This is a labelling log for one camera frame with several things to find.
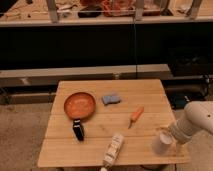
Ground white ceramic cup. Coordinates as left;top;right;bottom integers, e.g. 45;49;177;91
151;131;173;155

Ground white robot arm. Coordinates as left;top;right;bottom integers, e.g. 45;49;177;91
156;101;213;144

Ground orange toy carrot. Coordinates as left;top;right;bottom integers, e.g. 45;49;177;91
128;106;144;128

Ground wooden folding table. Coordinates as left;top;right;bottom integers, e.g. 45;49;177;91
38;79;190;167

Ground white squeeze bottle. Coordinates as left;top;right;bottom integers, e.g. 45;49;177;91
100;133;124;171

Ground long grey bench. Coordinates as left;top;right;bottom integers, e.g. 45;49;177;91
0;64;171;104

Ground cluttered back shelf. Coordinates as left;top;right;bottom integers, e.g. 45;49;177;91
0;0;213;27

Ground orange frying pan black handle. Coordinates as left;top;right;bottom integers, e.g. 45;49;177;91
64;92;96;141

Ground thin black vertical cable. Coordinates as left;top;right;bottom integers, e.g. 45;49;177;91
132;16;138;80

